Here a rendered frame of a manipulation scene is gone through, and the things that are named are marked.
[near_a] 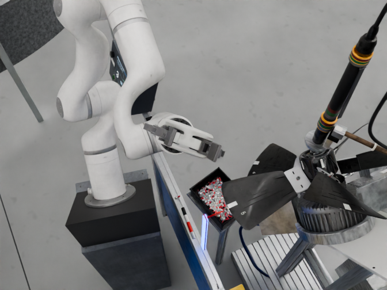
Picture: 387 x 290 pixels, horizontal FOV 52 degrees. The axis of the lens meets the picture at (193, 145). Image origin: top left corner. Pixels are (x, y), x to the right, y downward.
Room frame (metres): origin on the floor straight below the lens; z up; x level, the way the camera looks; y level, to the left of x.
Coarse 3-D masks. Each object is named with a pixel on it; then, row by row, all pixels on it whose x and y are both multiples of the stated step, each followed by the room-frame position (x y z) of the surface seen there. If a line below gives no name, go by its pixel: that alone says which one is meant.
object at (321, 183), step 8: (320, 176) 0.55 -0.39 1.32; (328, 176) 0.56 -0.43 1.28; (312, 184) 0.49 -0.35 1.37; (320, 184) 0.50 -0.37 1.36; (328, 184) 0.50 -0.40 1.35; (336, 184) 0.52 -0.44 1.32; (312, 192) 0.45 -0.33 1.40; (320, 192) 0.46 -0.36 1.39; (328, 192) 0.46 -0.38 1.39; (336, 192) 0.47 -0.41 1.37; (344, 192) 0.48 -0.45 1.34; (312, 200) 0.42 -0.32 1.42; (320, 200) 0.42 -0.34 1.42; (328, 200) 0.42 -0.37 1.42; (336, 200) 0.43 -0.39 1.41; (344, 200) 0.43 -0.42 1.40; (352, 200) 0.44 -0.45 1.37; (344, 208) 0.40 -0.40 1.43; (352, 208) 0.40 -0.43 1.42; (368, 208) 0.42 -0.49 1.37; (376, 216) 0.38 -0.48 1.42
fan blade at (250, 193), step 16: (256, 176) 0.62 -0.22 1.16; (272, 176) 0.62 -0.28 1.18; (224, 192) 0.57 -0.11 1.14; (240, 192) 0.56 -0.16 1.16; (256, 192) 0.56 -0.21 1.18; (272, 192) 0.55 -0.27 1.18; (288, 192) 0.55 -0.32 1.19; (240, 208) 0.50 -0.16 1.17; (256, 208) 0.50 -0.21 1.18; (272, 208) 0.49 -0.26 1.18; (240, 224) 0.44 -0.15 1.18; (256, 224) 0.44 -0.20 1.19
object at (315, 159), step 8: (304, 152) 0.70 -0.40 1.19; (320, 152) 0.69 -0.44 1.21; (328, 152) 0.66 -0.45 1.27; (304, 160) 0.65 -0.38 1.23; (312, 160) 0.64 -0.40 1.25; (328, 160) 0.64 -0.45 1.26; (304, 168) 0.63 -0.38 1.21; (312, 168) 0.62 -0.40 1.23; (320, 168) 0.62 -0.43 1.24; (328, 168) 0.62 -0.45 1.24; (336, 168) 0.62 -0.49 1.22; (312, 176) 0.60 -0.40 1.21; (336, 176) 0.62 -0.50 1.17; (344, 184) 0.58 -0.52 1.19
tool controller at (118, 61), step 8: (112, 40) 1.20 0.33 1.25; (112, 48) 1.19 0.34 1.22; (112, 56) 1.15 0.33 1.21; (120, 56) 1.11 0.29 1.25; (112, 64) 1.16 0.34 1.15; (120, 64) 1.09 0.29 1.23; (112, 72) 1.15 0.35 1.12; (120, 72) 1.07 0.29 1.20; (112, 80) 1.13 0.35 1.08; (120, 80) 1.06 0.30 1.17; (152, 88) 1.00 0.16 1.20; (144, 96) 0.98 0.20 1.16; (152, 96) 0.99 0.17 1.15; (136, 104) 0.97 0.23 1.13; (144, 104) 0.98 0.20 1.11; (152, 104) 0.99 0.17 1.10; (136, 112) 0.96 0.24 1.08; (144, 112) 0.98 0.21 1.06
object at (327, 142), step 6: (342, 126) 0.59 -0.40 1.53; (312, 132) 0.62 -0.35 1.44; (330, 132) 0.58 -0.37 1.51; (336, 132) 0.57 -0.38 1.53; (342, 132) 0.57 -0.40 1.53; (306, 138) 0.61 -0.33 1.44; (330, 138) 0.57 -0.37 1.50; (336, 138) 0.56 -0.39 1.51; (342, 138) 0.56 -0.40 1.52; (306, 144) 0.59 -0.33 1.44; (312, 144) 0.58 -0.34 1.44; (318, 144) 0.58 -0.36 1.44; (324, 144) 0.58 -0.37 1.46; (330, 144) 0.57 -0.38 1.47; (312, 150) 0.57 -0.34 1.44; (318, 150) 0.57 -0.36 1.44; (324, 150) 0.57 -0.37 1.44
